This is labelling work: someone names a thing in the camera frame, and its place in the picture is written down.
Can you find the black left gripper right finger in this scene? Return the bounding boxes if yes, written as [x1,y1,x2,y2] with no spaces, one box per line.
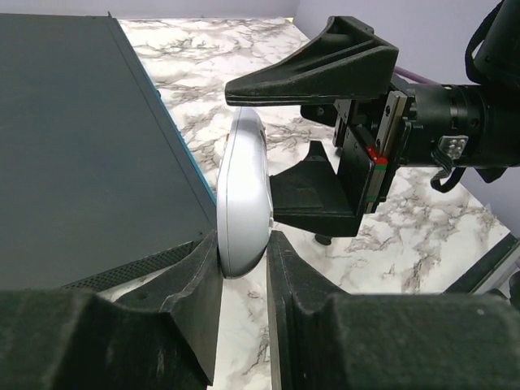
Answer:
[266,231,519,389]

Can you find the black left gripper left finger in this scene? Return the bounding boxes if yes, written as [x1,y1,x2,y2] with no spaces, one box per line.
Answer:
[1,232,223,389]

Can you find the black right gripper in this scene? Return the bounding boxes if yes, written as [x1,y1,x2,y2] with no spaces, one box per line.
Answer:
[225,16,451,237]

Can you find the white remote control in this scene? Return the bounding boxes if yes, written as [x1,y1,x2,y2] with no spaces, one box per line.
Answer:
[216,107,274,279]

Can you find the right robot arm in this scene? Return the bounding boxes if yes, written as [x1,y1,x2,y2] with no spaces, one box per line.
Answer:
[225,1,519,237]

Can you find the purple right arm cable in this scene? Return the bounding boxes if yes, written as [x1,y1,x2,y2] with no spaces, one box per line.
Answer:
[396,64,438,86]

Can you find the dark network switch box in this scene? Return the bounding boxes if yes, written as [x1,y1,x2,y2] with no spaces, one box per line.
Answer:
[1,14,216,290]

